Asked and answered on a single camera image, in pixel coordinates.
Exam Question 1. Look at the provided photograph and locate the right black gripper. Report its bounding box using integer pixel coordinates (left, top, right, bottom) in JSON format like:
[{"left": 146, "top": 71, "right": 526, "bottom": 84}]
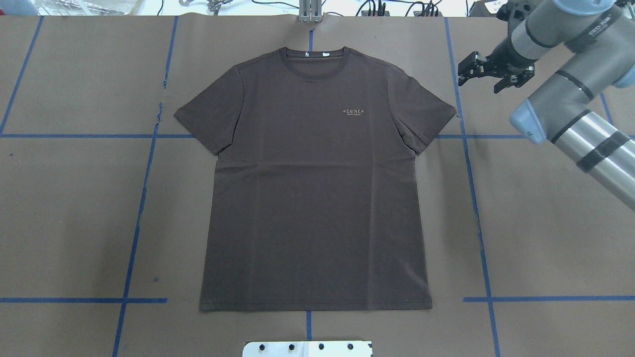
[{"left": 457, "top": 39, "right": 535, "bottom": 94}]

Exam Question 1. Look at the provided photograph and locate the brown t-shirt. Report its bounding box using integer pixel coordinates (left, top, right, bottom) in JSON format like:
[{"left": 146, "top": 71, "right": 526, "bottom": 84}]
[{"left": 174, "top": 47, "right": 456, "bottom": 312}]

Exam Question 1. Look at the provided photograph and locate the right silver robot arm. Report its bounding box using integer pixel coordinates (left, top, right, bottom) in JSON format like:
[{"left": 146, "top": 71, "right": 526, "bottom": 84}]
[{"left": 457, "top": 0, "right": 635, "bottom": 208}]

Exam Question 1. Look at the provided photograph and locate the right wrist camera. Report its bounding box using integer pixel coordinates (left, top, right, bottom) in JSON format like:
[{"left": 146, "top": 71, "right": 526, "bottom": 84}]
[{"left": 496, "top": 0, "right": 527, "bottom": 23}]

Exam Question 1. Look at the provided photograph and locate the aluminium frame post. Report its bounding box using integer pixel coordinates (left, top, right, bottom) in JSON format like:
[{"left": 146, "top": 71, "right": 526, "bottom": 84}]
[{"left": 299, "top": 0, "right": 323, "bottom": 23}]

